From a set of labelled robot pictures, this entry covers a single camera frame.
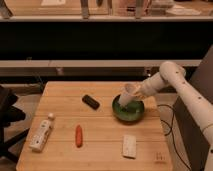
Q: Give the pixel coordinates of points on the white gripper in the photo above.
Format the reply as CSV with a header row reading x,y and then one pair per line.
x,y
139,93

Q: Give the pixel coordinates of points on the white ceramic cup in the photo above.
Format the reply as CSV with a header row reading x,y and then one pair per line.
x,y
128,94

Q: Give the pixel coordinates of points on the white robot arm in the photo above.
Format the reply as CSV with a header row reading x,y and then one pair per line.
x,y
199,107

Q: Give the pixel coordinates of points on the green ceramic bowl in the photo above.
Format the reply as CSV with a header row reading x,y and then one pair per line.
x,y
131,113

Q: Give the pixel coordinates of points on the black rectangular block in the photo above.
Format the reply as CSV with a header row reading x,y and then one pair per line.
x,y
91,102

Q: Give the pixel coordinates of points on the orange carrot toy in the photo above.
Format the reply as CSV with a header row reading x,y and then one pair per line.
x,y
78,136

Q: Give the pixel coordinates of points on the white plastic bottle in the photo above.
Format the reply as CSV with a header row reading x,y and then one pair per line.
x,y
42,133

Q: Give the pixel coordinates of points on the black chair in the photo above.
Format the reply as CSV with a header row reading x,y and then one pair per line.
x,y
8,114

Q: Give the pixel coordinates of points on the wooden shelf rail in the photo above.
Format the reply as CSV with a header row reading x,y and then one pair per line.
x,y
78,63

